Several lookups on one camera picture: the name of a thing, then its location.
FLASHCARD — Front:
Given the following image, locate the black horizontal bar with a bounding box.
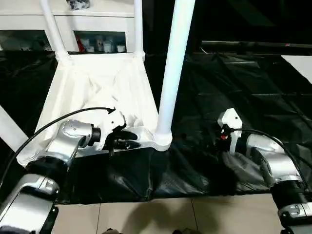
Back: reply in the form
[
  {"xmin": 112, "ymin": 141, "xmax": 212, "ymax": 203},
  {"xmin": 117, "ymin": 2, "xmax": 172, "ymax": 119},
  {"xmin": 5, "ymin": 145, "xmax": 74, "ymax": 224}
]
[{"xmin": 200, "ymin": 40, "xmax": 312, "ymax": 50}]

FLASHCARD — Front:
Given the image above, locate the dark object on cabinet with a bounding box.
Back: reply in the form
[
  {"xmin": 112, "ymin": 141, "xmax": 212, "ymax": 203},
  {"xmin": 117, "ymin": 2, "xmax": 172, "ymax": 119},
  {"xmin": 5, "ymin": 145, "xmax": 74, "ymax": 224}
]
[{"xmin": 66, "ymin": 0, "xmax": 91, "ymax": 11}]

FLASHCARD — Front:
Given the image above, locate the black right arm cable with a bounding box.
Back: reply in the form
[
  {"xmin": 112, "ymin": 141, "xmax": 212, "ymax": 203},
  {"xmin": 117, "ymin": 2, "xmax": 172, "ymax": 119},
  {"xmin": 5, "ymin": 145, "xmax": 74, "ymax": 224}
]
[{"xmin": 227, "ymin": 127, "xmax": 311, "ymax": 194}]

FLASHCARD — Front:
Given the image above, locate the black glossy mat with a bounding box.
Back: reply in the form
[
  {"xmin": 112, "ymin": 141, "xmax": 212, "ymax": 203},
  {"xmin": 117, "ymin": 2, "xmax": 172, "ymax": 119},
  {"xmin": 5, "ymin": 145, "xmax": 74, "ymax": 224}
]
[{"xmin": 0, "ymin": 48, "xmax": 312, "ymax": 205}]

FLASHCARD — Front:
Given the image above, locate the black backdrop cloth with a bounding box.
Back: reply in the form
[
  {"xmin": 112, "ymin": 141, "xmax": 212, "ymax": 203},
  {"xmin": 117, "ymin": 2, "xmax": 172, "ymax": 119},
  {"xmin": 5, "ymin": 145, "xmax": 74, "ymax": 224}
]
[{"xmin": 135, "ymin": 0, "xmax": 312, "ymax": 53}]

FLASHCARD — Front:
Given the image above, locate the white plastic table leg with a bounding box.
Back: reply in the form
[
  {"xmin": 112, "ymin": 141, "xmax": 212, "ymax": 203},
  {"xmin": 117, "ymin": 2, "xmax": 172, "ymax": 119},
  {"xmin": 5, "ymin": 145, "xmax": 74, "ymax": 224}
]
[
  {"xmin": 39, "ymin": 0, "xmax": 72, "ymax": 61},
  {"xmin": 154, "ymin": 0, "xmax": 197, "ymax": 142},
  {"xmin": 132, "ymin": 0, "xmax": 147, "ymax": 59},
  {"xmin": 0, "ymin": 104, "xmax": 30, "ymax": 154}
]

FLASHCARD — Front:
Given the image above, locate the white glass-door cabinet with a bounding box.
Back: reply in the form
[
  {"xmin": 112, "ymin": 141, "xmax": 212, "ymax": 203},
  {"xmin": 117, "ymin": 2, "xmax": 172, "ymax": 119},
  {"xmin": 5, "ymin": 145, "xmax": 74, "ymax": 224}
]
[{"xmin": 0, "ymin": 0, "xmax": 137, "ymax": 54}]

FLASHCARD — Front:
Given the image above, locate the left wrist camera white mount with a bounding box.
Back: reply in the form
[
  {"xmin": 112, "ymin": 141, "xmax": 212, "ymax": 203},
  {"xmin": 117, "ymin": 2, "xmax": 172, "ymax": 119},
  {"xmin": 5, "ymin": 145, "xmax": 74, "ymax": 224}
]
[{"xmin": 96, "ymin": 109, "xmax": 128, "ymax": 152}]

